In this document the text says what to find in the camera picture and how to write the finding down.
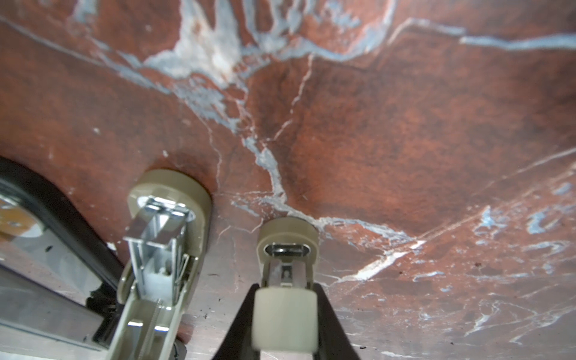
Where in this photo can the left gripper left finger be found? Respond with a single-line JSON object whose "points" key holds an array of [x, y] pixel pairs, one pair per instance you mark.
{"points": [[236, 345]]}

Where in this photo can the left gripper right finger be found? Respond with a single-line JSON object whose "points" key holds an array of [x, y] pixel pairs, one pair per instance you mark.
{"points": [[333, 341]]}

